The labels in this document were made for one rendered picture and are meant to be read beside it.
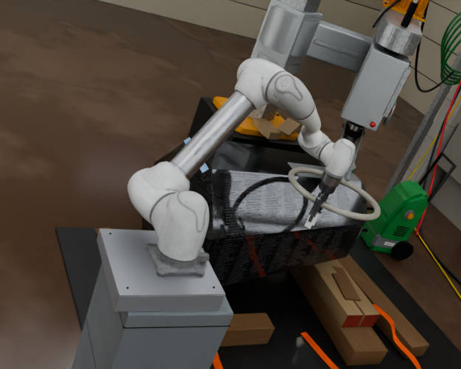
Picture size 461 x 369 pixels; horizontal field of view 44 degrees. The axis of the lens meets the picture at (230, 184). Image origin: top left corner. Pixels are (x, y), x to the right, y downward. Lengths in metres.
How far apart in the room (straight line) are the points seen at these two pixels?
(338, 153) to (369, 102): 0.80
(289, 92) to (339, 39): 1.78
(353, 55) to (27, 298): 2.43
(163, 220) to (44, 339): 1.15
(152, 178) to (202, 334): 0.59
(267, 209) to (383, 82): 0.95
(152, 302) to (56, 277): 1.37
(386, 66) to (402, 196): 1.54
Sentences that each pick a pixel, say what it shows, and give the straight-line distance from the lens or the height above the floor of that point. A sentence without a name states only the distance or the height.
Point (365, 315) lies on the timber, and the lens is 3.51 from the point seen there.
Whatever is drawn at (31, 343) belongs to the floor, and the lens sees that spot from 2.90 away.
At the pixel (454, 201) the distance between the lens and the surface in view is 5.94.
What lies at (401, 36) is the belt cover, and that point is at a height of 1.70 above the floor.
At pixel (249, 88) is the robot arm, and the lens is 2.15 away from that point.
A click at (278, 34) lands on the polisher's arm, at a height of 1.39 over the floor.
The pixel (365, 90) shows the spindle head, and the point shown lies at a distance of 3.27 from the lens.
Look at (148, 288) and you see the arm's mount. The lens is 1.95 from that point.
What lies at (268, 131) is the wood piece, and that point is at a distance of 3.67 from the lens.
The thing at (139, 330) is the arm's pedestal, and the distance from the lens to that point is 2.02.
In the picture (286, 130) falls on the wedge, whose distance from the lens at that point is 3.89.
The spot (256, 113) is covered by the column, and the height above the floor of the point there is 0.83.
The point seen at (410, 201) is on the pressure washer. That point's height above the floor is 0.50.
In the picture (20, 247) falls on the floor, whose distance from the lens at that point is 3.42.
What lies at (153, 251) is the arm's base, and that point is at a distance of 2.10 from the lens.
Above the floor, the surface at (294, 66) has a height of 1.22.
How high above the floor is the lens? 2.11
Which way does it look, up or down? 27 degrees down
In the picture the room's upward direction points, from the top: 21 degrees clockwise
